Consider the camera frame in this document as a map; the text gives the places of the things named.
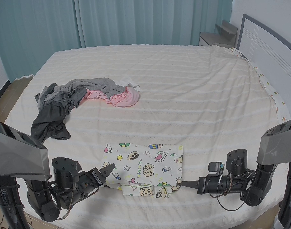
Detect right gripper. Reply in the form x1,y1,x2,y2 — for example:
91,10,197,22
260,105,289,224
197,174,229,195

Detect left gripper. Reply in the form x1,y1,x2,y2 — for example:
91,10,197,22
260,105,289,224
79,164,116,190

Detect white printed pyjama top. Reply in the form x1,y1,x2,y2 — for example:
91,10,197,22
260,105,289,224
101,142,184,199

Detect pile of clothes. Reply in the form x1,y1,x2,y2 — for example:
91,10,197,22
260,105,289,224
31,76,141,144

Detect bed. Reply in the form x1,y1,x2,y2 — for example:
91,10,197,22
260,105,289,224
4,13,291,227

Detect grey bedside table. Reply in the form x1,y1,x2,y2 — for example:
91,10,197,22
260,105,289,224
199,20,238,49

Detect blue-green curtain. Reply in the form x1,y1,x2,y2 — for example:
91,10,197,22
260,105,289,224
73,0,234,49
0,0,83,83

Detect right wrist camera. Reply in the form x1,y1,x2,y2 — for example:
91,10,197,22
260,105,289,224
208,161,223,176

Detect black cable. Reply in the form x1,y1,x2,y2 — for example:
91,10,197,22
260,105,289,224
57,186,101,221
216,194,248,212

